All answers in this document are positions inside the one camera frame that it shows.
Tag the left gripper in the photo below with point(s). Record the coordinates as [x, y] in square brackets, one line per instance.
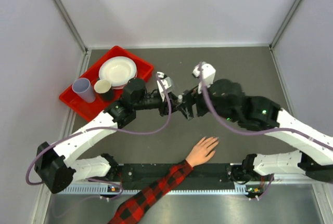
[164, 107]

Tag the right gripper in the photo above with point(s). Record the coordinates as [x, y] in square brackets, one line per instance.
[189, 99]

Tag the nail polish bottle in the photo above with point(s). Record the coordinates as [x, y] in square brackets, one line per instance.
[180, 99]

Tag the red plaid sleeve forearm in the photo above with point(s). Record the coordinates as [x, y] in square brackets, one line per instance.
[133, 209]

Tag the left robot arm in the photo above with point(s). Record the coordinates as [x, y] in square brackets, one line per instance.
[58, 164]

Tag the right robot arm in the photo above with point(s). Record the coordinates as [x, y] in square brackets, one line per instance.
[257, 115]

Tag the mannequin hand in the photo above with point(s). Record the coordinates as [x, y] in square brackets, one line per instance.
[202, 152]

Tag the cream paper cup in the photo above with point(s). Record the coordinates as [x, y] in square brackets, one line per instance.
[102, 86]

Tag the red plastic tray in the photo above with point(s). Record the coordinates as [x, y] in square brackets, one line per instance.
[89, 111]

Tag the lilac plastic cup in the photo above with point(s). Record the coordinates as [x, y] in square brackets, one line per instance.
[83, 88]

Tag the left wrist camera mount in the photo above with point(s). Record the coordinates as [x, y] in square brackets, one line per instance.
[166, 84]

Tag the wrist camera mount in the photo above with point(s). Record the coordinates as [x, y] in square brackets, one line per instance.
[205, 71]
[166, 84]

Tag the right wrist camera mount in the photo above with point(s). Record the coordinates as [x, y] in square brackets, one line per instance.
[205, 71]

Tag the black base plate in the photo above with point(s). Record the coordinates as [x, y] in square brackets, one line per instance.
[144, 174]

